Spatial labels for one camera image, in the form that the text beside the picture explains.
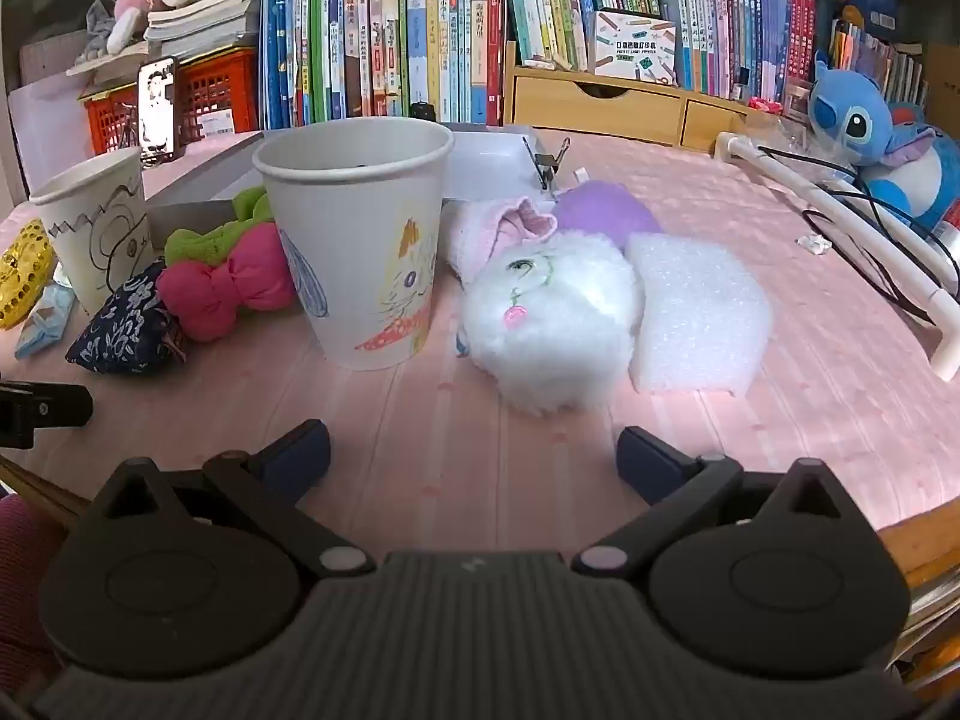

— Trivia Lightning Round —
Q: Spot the pink knitted cloth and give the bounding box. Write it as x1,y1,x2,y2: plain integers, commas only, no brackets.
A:
444,195,560,286

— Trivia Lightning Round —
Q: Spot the smartphone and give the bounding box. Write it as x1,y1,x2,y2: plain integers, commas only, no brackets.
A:
137,56,181,162

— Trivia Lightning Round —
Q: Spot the red plastic crate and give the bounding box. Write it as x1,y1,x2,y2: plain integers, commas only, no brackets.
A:
81,47,260,155

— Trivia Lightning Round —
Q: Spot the navy floral fabric pouch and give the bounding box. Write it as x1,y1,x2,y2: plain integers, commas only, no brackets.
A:
65,259,188,376

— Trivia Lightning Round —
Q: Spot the pink fabric bow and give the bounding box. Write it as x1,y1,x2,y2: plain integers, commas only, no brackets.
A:
155,223,299,342

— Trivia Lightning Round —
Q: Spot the white foam block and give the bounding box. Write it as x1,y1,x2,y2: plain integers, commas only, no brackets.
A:
624,232,775,396

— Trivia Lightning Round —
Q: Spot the yellow mesh pouch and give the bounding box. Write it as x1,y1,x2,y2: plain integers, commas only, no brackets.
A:
0,219,57,331

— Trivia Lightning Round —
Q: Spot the row of thin dark books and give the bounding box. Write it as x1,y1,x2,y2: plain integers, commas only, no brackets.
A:
829,19,927,106

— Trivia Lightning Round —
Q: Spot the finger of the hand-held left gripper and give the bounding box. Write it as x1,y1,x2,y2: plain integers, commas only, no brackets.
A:
0,382,95,451

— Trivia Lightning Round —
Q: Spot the black cable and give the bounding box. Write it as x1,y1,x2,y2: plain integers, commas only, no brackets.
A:
757,144,960,320

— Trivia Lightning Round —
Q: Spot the green fabric scrunchie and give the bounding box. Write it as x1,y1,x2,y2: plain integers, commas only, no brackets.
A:
163,186,277,267

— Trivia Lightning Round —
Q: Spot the grey cloth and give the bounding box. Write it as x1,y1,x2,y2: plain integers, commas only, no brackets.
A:
75,0,117,65

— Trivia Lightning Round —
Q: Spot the white printed carton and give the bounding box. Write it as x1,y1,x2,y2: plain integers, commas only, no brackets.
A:
592,10,677,85

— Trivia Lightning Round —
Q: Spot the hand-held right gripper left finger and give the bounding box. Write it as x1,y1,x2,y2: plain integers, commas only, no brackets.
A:
88,420,377,580

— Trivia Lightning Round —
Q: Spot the white fluffy plush toy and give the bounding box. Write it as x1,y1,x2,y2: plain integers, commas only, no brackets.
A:
456,231,646,415

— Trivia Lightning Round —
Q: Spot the blue plush toy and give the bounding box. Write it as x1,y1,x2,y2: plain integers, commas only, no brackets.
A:
808,52,960,233

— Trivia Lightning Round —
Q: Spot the row of tall colourful books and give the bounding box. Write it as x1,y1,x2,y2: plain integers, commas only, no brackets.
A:
259,0,505,130

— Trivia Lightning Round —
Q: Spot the paper cup with black drawing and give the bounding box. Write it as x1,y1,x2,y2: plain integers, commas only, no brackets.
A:
28,147,155,316

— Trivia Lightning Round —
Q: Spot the metal binder clip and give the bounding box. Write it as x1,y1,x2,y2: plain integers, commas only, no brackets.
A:
523,136,571,192

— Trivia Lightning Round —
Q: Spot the pale woven storage box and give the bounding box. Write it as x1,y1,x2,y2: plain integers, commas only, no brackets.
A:
19,37,91,87

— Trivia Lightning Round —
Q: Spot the paper cup with coloured drawing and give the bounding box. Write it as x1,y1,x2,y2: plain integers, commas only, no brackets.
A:
252,117,456,372

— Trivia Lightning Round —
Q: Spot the pile of flat white books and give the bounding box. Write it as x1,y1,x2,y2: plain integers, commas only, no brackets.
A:
142,0,263,61

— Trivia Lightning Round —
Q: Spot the pink tablecloth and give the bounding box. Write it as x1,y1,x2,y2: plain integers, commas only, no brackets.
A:
0,127,960,563

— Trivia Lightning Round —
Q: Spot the pale green checked cloth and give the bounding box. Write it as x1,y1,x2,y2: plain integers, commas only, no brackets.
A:
15,283,77,359

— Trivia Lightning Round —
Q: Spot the grey cardboard box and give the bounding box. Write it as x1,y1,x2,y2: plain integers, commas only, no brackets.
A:
142,124,560,230

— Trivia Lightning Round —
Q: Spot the purple fuzzy plush ball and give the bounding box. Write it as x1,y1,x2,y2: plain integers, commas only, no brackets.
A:
553,181,665,241

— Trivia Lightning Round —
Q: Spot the row of green white books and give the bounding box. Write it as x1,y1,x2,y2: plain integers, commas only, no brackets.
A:
499,0,661,68

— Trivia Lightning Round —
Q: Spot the person's pink clothed leg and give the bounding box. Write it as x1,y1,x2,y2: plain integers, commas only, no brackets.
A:
0,495,68,691

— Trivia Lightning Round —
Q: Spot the row of blue pink books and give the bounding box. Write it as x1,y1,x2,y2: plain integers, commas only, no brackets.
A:
658,0,817,102

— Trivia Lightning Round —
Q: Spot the white paper bag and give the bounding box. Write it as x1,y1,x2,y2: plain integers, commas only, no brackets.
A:
7,79,95,166

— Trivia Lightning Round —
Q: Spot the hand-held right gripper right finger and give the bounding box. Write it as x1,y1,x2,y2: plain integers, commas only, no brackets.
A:
571,425,861,580

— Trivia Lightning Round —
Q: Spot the wooden drawer organizer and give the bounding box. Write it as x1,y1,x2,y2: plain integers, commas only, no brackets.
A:
504,41,781,155

